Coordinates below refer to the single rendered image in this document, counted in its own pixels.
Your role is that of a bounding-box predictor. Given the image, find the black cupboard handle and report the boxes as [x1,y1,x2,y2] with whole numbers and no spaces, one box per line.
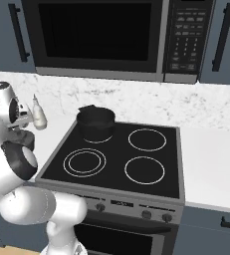
[7,3,32,64]
[211,2,230,73]

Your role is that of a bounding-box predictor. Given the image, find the black glass stove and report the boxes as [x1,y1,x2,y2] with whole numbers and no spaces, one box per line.
[34,119,187,255]

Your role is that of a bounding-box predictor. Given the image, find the black steel microwave oven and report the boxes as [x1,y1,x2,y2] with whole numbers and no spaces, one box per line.
[20,0,218,85]

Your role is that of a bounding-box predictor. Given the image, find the blue-grey drawer front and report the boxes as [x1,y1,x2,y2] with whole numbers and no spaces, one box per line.
[171,205,230,255]

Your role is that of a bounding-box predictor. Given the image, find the black saucepan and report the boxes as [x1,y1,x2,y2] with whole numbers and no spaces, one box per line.
[76,104,116,143]

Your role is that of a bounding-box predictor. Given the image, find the black oven door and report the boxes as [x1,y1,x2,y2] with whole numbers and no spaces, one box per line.
[72,210,178,255]

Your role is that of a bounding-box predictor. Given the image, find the blue-grey base cupboard door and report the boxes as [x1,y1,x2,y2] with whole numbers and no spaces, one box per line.
[0,208,52,254]

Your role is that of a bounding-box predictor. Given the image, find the black stove knob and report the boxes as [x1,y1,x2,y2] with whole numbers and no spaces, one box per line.
[95,202,107,213]
[161,212,174,224]
[140,209,153,221]

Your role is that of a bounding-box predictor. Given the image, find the dark oven door handle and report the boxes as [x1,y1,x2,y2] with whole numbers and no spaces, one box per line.
[85,212,172,235]

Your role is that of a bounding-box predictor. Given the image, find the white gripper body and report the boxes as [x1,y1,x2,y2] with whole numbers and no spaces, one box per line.
[6,102,34,130]

